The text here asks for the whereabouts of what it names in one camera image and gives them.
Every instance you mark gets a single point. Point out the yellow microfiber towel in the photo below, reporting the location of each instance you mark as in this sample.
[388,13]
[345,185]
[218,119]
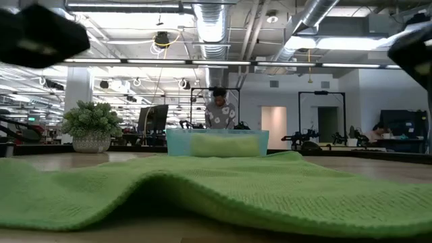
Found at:
[226,146]

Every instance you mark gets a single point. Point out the green microfiber towel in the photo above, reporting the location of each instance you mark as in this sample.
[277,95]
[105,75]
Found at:
[236,189]

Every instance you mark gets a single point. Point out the black background robot arm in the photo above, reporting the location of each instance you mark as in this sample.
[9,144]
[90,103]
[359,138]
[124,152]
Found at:
[300,138]
[190,125]
[358,138]
[241,126]

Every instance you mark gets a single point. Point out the teal translucent plastic basket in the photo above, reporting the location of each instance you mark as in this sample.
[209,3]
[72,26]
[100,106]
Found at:
[179,143]

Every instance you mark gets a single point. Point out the dark background workstation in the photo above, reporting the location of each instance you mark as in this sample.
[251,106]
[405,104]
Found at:
[401,121]

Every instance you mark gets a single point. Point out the person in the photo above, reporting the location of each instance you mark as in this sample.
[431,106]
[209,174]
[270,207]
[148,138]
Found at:
[379,131]
[220,114]

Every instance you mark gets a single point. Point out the artificial green potted plant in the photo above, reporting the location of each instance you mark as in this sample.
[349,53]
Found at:
[91,121]

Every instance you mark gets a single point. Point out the black background monitor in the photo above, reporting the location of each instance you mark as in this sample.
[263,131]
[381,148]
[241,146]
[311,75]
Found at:
[153,119]

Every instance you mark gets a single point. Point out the black overhead light bar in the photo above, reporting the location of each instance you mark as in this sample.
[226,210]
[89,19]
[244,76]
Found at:
[219,62]

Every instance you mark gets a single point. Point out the black background gantry frame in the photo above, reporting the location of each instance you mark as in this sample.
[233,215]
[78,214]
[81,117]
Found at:
[320,92]
[199,89]

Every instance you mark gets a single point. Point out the silver smooth ventilation duct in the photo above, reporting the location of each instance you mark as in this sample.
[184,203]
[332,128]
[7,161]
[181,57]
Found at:
[303,20]

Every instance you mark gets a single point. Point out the silver ribbed ventilation duct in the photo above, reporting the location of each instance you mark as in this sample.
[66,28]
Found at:
[211,27]

